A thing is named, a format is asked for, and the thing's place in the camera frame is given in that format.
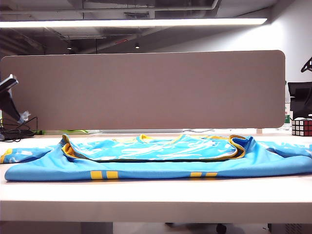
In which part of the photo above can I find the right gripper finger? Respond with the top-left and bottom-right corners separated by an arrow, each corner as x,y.
300,57 -> 312,74

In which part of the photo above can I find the left gripper taped-tip finger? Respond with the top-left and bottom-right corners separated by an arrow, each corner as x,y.
0,85 -> 32,124

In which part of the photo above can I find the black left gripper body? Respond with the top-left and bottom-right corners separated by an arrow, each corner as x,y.
0,74 -> 19,93

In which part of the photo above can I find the blue patterned soccer jersey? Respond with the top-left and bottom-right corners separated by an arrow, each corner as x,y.
0,133 -> 312,182

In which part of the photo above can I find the clear plastic water bottle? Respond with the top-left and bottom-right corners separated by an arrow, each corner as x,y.
284,81 -> 293,131

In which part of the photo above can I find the Rubik's cube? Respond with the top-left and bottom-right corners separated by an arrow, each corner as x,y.
291,117 -> 312,137

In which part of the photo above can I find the brown desk divider panel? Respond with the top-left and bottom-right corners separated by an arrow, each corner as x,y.
0,50 -> 286,131

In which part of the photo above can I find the long ceiling light strip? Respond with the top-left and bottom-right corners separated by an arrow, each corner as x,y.
0,18 -> 268,28

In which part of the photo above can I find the black cable bundle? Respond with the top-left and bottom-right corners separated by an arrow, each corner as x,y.
0,116 -> 39,143

